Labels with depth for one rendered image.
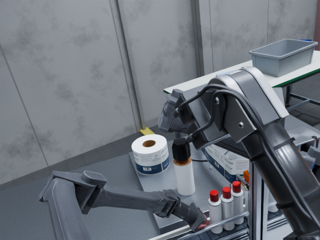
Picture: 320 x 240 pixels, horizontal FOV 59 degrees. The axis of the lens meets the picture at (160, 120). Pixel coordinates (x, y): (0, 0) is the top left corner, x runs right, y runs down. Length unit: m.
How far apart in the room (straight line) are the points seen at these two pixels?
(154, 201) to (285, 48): 2.90
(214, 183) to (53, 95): 2.36
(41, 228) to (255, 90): 1.43
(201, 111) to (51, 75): 3.07
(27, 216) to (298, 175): 1.56
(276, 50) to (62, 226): 3.16
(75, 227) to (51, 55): 2.83
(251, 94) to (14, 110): 3.21
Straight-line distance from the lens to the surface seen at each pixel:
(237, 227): 1.31
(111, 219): 1.50
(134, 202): 0.91
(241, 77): 0.33
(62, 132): 3.58
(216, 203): 1.17
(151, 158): 1.55
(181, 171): 1.35
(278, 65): 3.00
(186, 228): 1.27
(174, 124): 0.65
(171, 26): 3.77
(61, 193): 0.69
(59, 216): 0.64
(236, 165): 1.38
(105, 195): 0.82
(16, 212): 1.81
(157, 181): 1.56
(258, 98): 0.32
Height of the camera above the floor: 1.86
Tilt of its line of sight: 27 degrees down
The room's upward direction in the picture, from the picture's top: 9 degrees counter-clockwise
